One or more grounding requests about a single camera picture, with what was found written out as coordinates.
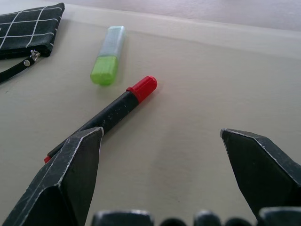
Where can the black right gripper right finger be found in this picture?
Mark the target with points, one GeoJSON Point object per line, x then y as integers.
{"type": "Point", "coordinates": [261, 169]}

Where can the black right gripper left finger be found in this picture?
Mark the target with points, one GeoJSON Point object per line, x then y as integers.
{"type": "Point", "coordinates": [70, 169]}

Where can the black grid-pattern pencil pouch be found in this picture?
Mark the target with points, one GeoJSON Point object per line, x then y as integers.
{"type": "Point", "coordinates": [26, 33]}

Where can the black marker with red cap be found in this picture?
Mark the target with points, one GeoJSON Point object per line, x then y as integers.
{"type": "Point", "coordinates": [117, 113]}

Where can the green highlighter pen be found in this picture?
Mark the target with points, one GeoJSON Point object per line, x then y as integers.
{"type": "Point", "coordinates": [107, 60]}

